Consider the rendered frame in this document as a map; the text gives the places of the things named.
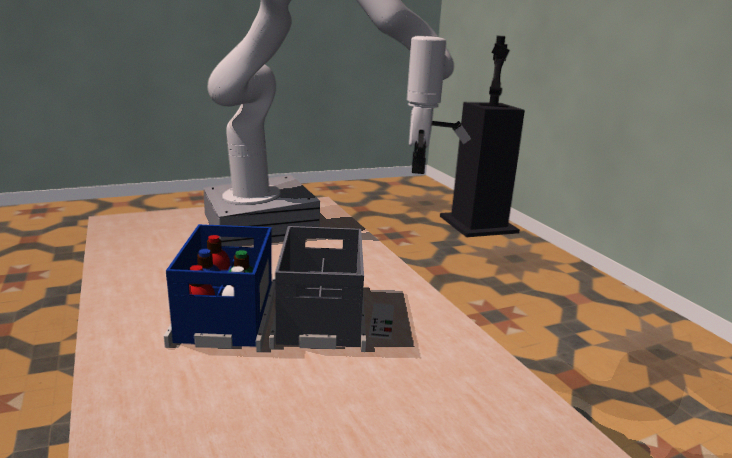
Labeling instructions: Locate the blue plastic crate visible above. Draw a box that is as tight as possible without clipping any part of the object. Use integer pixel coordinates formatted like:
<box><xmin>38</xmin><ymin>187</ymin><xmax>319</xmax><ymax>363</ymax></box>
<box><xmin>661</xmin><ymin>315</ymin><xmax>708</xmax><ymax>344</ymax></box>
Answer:
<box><xmin>166</xmin><ymin>224</ymin><xmax>272</xmax><ymax>347</ymax></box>

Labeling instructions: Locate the green bottle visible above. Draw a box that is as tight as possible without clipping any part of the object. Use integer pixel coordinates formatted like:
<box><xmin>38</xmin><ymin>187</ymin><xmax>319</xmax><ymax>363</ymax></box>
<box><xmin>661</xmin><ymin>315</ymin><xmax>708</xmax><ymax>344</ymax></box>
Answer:
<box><xmin>229</xmin><ymin>250</ymin><xmax>254</xmax><ymax>273</ymax></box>

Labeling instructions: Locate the red bottle with pink label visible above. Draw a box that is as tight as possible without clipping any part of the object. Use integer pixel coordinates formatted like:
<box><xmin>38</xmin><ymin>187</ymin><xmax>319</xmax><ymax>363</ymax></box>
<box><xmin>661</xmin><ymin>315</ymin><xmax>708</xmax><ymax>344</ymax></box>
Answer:
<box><xmin>189</xmin><ymin>265</ymin><xmax>215</xmax><ymax>295</ymax></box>

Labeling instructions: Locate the blue bottle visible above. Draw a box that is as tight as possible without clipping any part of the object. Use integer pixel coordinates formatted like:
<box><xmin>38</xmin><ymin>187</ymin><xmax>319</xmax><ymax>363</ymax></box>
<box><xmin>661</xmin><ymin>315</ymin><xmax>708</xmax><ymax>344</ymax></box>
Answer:
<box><xmin>197</xmin><ymin>249</ymin><xmax>221</xmax><ymax>287</ymax></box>

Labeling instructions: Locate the white bottle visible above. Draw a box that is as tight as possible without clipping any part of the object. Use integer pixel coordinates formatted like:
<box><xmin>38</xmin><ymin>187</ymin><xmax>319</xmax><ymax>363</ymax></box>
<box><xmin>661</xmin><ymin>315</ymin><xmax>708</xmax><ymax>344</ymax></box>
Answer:
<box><xmin>222</xmin><ymin>266</ymin><xmax>246</xmax><ymax>296</ymax></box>

